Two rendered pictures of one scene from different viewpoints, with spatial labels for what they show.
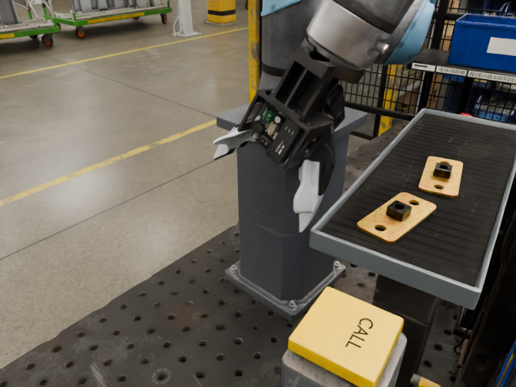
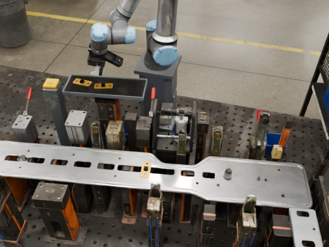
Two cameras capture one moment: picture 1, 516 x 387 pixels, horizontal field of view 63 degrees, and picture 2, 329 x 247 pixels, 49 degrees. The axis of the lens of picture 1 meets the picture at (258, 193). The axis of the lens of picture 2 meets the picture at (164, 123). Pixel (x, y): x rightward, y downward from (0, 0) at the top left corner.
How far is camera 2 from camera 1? 1.69 m
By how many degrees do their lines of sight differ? 50
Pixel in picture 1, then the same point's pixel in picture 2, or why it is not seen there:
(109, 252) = (208, 87)
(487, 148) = (125, 92)
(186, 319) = (124, 103)
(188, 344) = not seen: hidden behind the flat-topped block
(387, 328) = (52, 85)
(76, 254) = (198, 79)
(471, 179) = (105, 90)
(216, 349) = not seen: hidden behind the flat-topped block
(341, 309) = (54, 81)
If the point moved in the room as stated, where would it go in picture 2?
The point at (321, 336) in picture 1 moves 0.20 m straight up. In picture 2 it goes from (48, 80) to (37, 43)
